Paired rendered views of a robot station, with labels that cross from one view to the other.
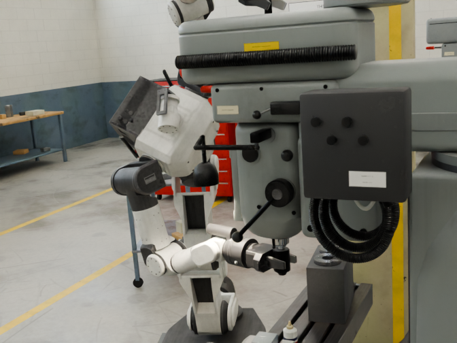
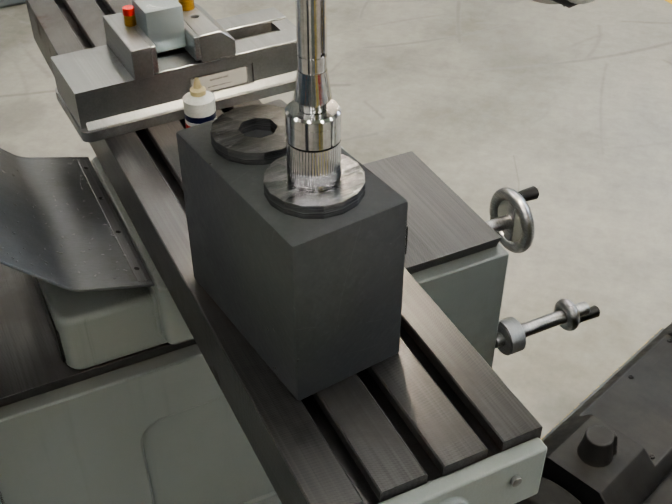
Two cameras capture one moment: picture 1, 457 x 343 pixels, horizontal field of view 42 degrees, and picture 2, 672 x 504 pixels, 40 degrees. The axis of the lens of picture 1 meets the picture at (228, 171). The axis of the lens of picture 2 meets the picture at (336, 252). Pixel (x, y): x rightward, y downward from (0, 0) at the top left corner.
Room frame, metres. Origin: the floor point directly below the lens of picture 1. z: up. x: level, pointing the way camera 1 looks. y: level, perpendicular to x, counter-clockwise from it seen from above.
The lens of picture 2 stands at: (2.35, -0.86, 1.58)
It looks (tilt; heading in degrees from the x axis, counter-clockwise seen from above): 38 degrees down; 127
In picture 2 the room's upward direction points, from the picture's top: straight up
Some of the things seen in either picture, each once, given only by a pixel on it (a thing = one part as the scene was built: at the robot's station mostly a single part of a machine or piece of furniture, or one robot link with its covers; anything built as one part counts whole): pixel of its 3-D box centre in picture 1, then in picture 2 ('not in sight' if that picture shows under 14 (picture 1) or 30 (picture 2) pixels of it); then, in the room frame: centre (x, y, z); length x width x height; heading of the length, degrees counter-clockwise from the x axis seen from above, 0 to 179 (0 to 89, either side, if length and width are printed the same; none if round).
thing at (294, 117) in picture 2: not in sight; (313, 112); (1.93, -0.33, 1.19); 0.05 x 0.05 x 0.01
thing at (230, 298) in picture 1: (213, 312); not in sight; (2.44, 0.11, 0.68); 0.21 x 0.20 x 0.13; 172
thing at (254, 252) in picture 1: (256, 255); not in sight; (1.64, -0.06, 1.23); 0.13 x 0.12 x 0.10; 139
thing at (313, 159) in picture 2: not in sight; (313, 148); (1.93, -0.33, 1.16); 0.05 x 0.05 x 0.06
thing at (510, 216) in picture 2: not in sight; (494, 225); (1.80, 0.32, 0.63); 0.16 x 0.12 x 0.12; 64
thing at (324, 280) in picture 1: (330, 280); (289, 238); (1.88, -0.32, 1.03); 0.22 x 0.12 x 0.20; 161
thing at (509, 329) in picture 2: not in sight; (547, 321); (1.94, 0.28, 0.51); 0.22 x 0.06 x 0.06; 64
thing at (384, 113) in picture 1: (355, 144); not in sight; (1.14, -0.25, 1.62); 0.20 x 0.09 x 0.21; 64
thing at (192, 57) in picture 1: (260, 57); not in sight; (1.43, -0.10, 1.79); 0.45 x 0.04 x 0.04; 64
